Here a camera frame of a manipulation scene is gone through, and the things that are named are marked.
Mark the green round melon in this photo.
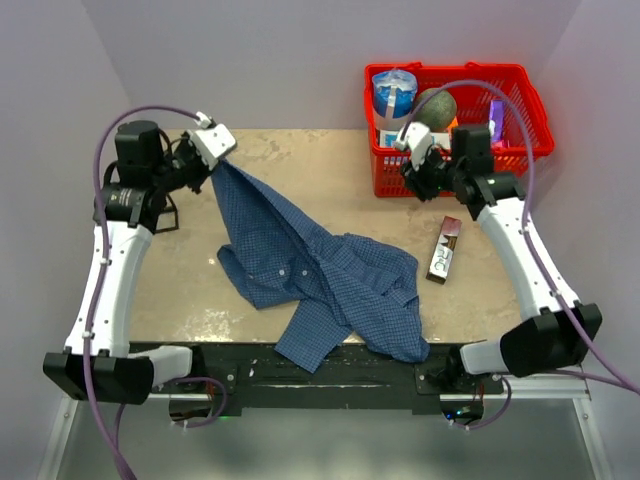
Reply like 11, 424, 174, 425
414, 90, 457, 133

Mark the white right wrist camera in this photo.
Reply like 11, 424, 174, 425
394, 122, 434, 171

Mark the white chocolate bar box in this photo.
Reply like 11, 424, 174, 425
426, 216, 462, 284

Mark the red plastic basket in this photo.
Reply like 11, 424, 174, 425
364, 62, 555, 198

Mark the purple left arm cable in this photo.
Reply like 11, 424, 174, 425
82, 104, 229, 480

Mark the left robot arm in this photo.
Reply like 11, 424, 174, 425
43, 120, 217, 405

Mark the black wire frame stand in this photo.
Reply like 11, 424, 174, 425
155, 194, 180, 234

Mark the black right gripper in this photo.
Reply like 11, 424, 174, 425
400, 144, 464, 204

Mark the blue plaid shirt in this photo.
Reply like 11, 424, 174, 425
211, 161, 430, 373

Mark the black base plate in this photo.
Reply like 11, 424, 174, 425
152, 343, 504, 416

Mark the blue white razor box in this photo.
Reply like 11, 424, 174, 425
377, 129, 406, 151

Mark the blue white wrapped roll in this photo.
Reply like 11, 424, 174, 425
371, 68, 418, 131

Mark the purple snack package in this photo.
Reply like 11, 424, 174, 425
488, 100, 508, 148

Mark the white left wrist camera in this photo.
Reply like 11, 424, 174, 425
187, 111, 237, 171

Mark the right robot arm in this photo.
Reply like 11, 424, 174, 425
396, 122, 602, 393

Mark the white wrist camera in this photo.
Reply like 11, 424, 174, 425
394, 122, 434, 171
187, 111, 237, 171

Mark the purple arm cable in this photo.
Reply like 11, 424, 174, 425
82, 104, 229, 480
409, 79, 640, 431

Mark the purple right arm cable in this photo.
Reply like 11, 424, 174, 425
409, 79, 640, 431

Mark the aluminium frame rail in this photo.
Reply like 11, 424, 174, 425
37, 369, 614, 480

